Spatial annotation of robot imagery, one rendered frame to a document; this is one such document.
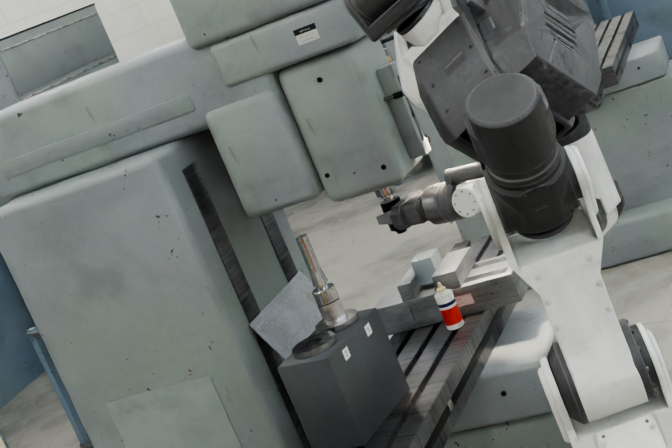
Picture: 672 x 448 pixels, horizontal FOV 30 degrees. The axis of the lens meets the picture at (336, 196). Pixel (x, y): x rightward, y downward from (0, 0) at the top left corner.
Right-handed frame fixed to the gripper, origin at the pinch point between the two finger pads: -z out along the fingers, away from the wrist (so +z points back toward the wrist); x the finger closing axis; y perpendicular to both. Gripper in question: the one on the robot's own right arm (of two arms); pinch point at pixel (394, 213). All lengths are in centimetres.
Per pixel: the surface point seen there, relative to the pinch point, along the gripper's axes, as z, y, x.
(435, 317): 0.3, 25.7, 1.0
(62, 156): -62, -38, 28
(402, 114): 11.4, -20.9, -0.9
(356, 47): 10.0, -38.2, 3.6
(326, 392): 12, 15, 55
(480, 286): 12.7, 21.3, -2.4
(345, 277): -298, 122, -312
